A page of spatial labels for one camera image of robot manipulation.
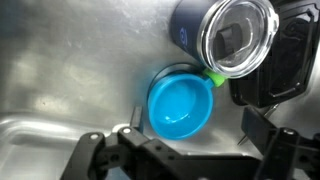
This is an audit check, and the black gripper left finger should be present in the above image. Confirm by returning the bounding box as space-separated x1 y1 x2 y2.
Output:
60 105 201 180

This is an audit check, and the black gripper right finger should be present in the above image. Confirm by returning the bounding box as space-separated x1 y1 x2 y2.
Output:
241 106 320 180

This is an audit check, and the thin steel utensil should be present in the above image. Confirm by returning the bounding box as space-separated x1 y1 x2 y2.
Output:
237 103 281 146

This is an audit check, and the black plastic tray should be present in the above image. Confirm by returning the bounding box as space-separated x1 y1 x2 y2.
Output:
228 0 320 110

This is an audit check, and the stainless steel sink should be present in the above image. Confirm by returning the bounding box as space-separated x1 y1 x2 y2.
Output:
0 0 320 180

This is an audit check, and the blue bowl green handle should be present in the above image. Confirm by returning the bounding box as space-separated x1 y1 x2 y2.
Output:
146 68 228 141

